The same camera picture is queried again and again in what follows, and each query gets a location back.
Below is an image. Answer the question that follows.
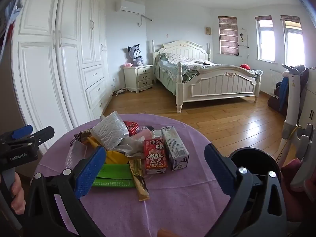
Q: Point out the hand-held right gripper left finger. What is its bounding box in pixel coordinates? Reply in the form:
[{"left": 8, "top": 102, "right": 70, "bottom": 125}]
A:
[{"left": 23, "top": 146, "right": 108, "bottom": 237}]

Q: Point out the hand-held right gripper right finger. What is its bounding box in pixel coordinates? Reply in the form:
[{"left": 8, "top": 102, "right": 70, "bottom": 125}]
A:
[{"left": 204, "top": 143, "right": 288, "bottom": 237}]

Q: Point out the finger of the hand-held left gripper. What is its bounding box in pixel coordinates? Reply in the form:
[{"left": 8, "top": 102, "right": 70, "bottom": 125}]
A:
[
  {"left": 0, "top": 126, "right": 55, "bottom": 153},
  {"left": 0, "top": 125, "right": 34, "bottom": 144}
]

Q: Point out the black trash bin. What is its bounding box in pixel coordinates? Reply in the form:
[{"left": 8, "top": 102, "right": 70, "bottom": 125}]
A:
[{"left": 228, "top": 147, "right": 283, "bottom": 218}]

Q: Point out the person's left hand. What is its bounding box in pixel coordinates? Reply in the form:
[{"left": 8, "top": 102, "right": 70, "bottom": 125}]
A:
[{"left": 10, "top": 171, "right": 26, "bottom": 215}]

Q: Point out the person's right hand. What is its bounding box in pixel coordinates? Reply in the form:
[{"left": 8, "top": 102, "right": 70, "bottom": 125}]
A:
[{"left": 158, "top": 229, "right": 178, "bottom": 237}]

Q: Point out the clear ribbed plastic packet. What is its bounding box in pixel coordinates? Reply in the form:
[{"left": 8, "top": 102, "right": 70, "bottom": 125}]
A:
[{"left": 65, "top": 139, "right": 88, "bottom": 171}]

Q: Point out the green packet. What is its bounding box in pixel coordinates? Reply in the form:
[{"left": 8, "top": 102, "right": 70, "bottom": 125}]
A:
[{"left": 92, "top": 163, "right": 136, "bottom": 189}]

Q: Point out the yellow plastic bag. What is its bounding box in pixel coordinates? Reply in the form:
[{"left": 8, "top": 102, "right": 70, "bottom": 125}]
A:
[{"left": 87, "top": 136, "right": 130, "bottom": 165}]

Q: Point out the brown snack wrapper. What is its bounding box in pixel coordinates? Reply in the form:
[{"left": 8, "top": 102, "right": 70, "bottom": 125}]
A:
[{"left": 70, "top": 130, "right": 93, "bottom": 146}]

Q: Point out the purple tablecloth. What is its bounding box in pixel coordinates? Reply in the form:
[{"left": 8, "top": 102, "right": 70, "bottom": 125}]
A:
[{"left": 35, "top": 114, "right": 237, "bottom": 237}]

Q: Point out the silver foil bag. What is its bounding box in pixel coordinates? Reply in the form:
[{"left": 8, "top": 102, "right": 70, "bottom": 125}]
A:
[{"left": 90, "top": 111, "right": 130, "bottom": 151}]

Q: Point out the gold wrapper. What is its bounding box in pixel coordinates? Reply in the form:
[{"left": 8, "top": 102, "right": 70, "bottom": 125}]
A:
[{"left": 128, "top": 158, "right": 150, "bottom": 201}]

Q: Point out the white grey milk carton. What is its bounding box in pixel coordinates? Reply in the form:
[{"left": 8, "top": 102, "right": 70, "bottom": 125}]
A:
[{"left": 161, "top": 126, "right": 190, "bottom": 171}]

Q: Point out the white wardrobe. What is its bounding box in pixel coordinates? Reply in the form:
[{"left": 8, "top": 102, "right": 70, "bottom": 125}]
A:
[{"left": 11, "top": 0, "right": 114, "bottom": 153}]

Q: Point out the small red box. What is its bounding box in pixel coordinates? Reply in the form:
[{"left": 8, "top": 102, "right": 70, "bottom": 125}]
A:
[{"left": 123, "top": 121, "right": 139, "bottom": 136}]

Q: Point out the red milk carton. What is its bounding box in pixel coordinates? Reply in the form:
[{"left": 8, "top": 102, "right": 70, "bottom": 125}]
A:
[{"left": 144, "top": 138, "right": 168, "bottom": 174}]

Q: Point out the pink seat cushion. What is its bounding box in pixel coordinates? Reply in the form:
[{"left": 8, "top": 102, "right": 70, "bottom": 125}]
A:
[{"left": 281, "top": 158, "right": 316, "bottom": 203}]

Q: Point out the white power strip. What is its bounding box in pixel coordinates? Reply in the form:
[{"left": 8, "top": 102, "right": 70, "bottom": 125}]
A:
[{"left": 112, "top": 84, "right": 126, "bottom": 95}]

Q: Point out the cream wooden bed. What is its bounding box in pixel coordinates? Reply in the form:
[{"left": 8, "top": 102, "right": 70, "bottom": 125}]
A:
[{"left": 151, "top": 39, "right": 262, "bottom": 113}]

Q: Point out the dark red armchair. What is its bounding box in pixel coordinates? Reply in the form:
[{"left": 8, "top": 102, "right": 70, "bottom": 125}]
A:
[{"left": 268, "top": 65, "right": 309, "bottom": 115}]

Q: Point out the white radiator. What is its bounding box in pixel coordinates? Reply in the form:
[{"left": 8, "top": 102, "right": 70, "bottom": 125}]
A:
[{"left": 259, "top": 69, "right": 284, "bottom": 97}]

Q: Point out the blue cloth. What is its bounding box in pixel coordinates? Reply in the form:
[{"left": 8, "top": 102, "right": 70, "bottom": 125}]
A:
[{"left": 280, "top": 75, "right": 290, "bottom": 111}]

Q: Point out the cream nightstand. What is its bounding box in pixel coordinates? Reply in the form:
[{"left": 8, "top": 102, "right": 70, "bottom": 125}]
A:
[{"left": 123, "top": 64, "right": 154, "bottom": 93}]

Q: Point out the green bedspread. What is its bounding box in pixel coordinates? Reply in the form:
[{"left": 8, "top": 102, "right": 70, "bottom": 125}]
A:
[{"left": 155, "top": 57, "right": 200, "bottom": 95}]

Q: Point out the white dresser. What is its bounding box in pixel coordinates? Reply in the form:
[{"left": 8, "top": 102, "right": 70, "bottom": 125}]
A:
[{"left": 300, "top": 67, "right": 316, "bottom": 134}]

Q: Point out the floral quilt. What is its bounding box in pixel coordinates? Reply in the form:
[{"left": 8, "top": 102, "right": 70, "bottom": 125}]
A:
[{"left": 158, "top": 53, "right": 221, "bottom": 67}]

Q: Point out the purple plush toy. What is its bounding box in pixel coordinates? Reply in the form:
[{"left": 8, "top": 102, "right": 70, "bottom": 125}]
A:
[{"left": 127, "top": 44, "right": 145, "bottom": 67}]

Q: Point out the patterned roman blind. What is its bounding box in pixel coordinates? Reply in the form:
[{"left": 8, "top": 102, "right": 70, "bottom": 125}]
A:
[{"left": 218, "top": 16, "right": 239, "bottom": 55}]

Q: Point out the white framed window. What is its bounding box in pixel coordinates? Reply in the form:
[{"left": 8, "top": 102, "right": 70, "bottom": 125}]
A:
[
  {"left": 281, "top": 15, "right": 305, "bottom": 67},
  {"left": 255, "top": 15, "right": 277, "bottom": 62}
]

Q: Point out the white air conditioner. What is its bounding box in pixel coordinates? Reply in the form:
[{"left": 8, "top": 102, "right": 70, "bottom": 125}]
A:
[{"left": 116, "top": 0, "right": 146, "bottom": 15}]

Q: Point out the wall poster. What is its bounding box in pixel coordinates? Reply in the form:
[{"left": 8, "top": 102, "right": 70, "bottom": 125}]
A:
[{"left": 238, "top": 28, "right": 248, "bottom": 47}]

